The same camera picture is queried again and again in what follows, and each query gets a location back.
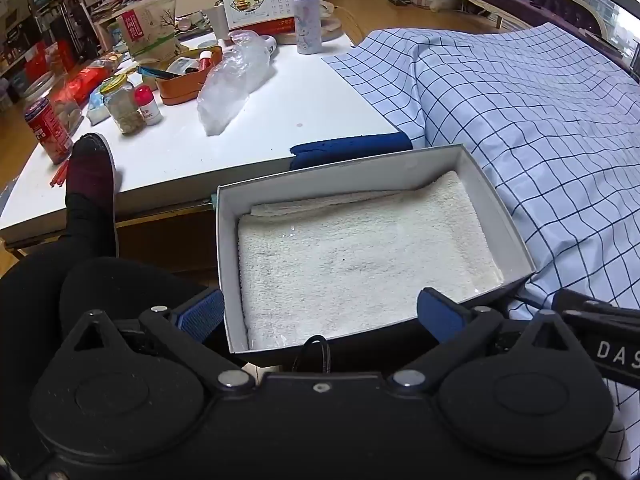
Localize blue checked bedsheet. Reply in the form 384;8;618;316
321;22;640;480

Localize red sticks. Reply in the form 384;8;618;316
49;157;73;190

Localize beige paper bag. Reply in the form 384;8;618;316
117;0;182;61

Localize clear plastic bag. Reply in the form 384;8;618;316
196;30;273;137

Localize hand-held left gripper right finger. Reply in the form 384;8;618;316
387;287;581;393

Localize white cardboard box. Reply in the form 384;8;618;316
216;144;537;356

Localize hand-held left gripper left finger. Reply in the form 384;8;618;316
65;287;256;397

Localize black cable loop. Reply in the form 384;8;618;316
290;335;333;376

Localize dark blue cloth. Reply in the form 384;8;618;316
289;132;414;171

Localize white towel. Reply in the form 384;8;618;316
237;170;505;351

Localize brown leather tray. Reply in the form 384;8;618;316
155;46;223;107

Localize small white red-capped bottle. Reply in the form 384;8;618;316
134;85;164;126

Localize desk calendar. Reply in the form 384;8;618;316
220;0;297;32

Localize window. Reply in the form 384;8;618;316
520;0;640;51

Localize red snack packet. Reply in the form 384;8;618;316
60;57;123;106

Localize glass jar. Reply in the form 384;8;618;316
100;74;147;136

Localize red can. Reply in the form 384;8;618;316
24;97;75;165

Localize purple water bottle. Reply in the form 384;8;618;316
291;0;325;56

